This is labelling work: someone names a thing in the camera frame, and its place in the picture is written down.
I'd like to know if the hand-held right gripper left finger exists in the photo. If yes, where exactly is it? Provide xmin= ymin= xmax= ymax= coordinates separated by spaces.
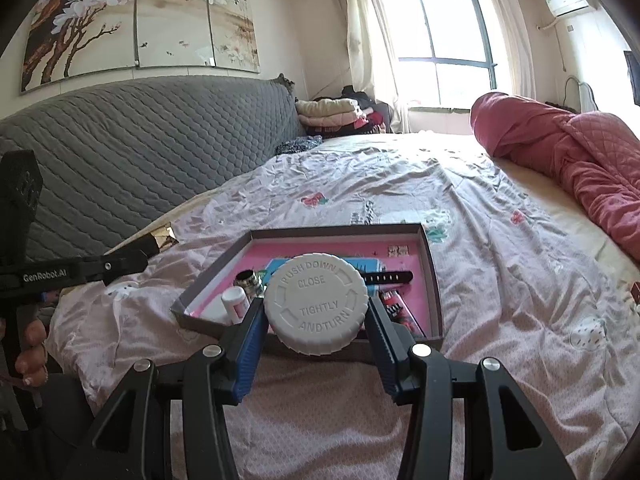
xmin=77 ymin=297 xmax=271 ymax=480

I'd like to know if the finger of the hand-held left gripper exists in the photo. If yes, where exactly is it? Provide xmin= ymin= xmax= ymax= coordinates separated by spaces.
xmin=75 ymin=236 xmax=161 ymax=286

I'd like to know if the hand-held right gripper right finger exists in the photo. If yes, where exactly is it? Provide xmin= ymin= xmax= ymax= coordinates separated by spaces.
xmin=367 ymin=296 xmax=563 ymax=480

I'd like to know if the red lighter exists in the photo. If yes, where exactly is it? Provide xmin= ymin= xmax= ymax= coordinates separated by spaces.
xmin=377 ymin=290 xmax=426 ymax=338

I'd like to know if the small white plastic bottle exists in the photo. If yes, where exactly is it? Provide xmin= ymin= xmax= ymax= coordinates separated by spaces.
xmin=222 ymin=286 xmax=251 ymax=325

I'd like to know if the chrome metal fitting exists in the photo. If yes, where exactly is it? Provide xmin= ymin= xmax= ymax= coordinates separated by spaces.
xmin=235 ymin=269 xmax=271 ymax=297

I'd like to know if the black and yellow wristwatch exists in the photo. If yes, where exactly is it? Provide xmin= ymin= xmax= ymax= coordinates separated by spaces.
xmin=360 ymin=270 xmax=413 ymax=285

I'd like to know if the white pill bottle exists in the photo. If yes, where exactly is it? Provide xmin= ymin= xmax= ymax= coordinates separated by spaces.
xmin=262 ymin=252 xmax=371 ymax=358

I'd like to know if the grey shallow cardboard box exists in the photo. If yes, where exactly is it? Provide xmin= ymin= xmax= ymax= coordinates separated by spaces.
xmin=171 ymin=223 xmax=446 ymax=356

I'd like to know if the person's left hand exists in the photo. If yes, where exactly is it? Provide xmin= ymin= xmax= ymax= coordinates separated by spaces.
xmin=14 ymin=319 xmax=50 ymax=388

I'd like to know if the pink and blue book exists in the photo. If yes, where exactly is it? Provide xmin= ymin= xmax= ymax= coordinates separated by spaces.
xmin=200 ymin=240 xmax=426 ymax=336

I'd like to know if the grey quilted headboard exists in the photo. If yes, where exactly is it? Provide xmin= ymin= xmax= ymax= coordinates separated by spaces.
xmin=0 ymin=74 xmax=308 ymax=266

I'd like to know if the dark patterned cloth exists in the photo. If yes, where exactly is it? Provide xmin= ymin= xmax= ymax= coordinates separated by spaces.
xmin=275 ymin=135 xmax=323 ymax=158

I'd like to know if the stack of folded clothes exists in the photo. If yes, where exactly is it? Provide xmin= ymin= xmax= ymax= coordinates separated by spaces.
xmin=295 ymin=87 xmax=396 ymax=137

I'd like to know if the red quilted blanket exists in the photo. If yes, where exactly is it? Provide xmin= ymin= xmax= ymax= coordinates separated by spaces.
xmin=470 ymin=91 xmax=640 ymax=261

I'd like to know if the cream curtain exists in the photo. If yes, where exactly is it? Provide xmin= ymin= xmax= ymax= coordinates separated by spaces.
xmin=477 ymin=0 xmax=538 ymax=101
xmin=342 ymin=0 xmax=403 ymax=133

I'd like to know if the black flat television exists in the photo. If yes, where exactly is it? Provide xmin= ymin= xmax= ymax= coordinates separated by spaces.
xmin=624 ymin=50 xmax=640 ymax=108

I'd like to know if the white air conditioner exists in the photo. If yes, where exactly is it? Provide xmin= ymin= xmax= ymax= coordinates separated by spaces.
xmin=545 ymin=0 xmax=598 ymax=17

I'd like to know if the blossom tree wall painting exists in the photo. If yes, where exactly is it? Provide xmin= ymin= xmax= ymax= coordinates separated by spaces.
xmin=20 ymin=0 xmax=262 ymax=93

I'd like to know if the white curved frame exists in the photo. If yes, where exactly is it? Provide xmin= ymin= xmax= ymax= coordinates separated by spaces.
xmin=565 ymin=75 xmax=600 ymax=111

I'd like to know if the window with dark frame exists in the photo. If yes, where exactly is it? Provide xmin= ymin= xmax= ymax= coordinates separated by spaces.
xmin=382 ymin=0 xmax=498 ymax=108

